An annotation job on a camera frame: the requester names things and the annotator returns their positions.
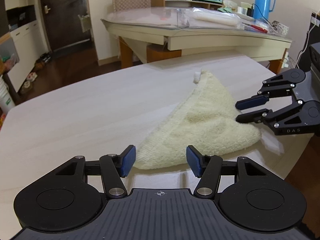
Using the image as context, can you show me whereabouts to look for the red-handled pliers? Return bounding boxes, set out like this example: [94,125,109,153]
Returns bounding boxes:
[241,22,268,33]

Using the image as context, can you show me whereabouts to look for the dark door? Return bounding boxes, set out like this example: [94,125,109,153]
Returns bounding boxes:
[37,0,92,53]

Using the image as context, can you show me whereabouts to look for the pile of colourful bags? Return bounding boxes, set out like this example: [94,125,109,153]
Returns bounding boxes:
[0,54,19,74]

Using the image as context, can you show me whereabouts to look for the white cabinet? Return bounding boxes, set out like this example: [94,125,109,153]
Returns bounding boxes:
[0,4,50,93]

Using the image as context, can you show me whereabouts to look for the blue thermos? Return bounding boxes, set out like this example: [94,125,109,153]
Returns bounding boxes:
[254,0,276,22]

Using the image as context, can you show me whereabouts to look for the dotted white basket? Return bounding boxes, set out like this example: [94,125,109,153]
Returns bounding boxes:
[271,20,290,36]

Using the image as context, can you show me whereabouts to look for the cream dining table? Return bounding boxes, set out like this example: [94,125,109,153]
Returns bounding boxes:
[100,5,293,70]

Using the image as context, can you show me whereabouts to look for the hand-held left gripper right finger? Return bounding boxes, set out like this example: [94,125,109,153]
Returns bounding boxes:
[186,145,267,198]

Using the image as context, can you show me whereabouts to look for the black upright case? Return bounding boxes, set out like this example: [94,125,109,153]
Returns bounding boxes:
[300,11,320,68]

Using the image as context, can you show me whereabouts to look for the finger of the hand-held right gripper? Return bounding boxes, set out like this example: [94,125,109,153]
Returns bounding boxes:
[236,100,320,136]
[236,69,307,111]

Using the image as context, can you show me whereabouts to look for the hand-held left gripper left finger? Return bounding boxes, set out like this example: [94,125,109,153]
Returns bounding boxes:
[55,145,137,198]

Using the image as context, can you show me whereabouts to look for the white bucket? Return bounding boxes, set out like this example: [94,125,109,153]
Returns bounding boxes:
[0,76,15,114]

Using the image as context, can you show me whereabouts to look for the pale yellow towel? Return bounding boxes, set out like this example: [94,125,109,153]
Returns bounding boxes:
[135,68,262,170]

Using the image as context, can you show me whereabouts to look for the patterned chair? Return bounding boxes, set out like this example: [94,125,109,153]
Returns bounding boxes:
[111,0,152,12]

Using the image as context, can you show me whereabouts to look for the clear plastic bag roll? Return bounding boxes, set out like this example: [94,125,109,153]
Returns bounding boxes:
[191,7,240,27]

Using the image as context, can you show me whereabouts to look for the white hanging bag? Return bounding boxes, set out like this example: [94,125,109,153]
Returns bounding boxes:
[78,14,90,33]

